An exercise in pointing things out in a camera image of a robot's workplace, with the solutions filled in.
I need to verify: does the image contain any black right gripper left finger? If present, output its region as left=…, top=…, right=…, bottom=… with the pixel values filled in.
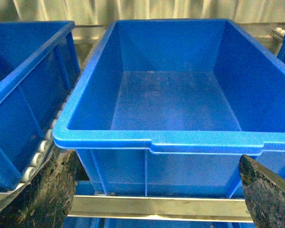
left=0, top=151, right=77, bottom=228

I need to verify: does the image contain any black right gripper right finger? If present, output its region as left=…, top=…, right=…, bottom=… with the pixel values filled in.
left=238, top=154, right=285, bottom=228

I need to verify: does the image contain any white roller track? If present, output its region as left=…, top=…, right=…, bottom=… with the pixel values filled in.
left=16, top=109, right=62, bottom=190

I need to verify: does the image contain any metal front shelf beam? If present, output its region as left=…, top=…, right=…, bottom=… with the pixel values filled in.
left=68, top=195, right=253, bottom=223

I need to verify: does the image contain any blue left plastic bin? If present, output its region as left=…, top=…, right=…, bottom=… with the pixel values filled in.
left=0, top=21, right=80, bottom=191

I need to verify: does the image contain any blue plastic bin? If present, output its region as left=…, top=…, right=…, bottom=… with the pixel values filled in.
left=53, top=19, right=285, bottom=198
left=0, top=21, right=80, bottom=191

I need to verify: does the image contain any blue right plastic bin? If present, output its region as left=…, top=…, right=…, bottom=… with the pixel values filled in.
left=53, top=19, right=285, bottom=198

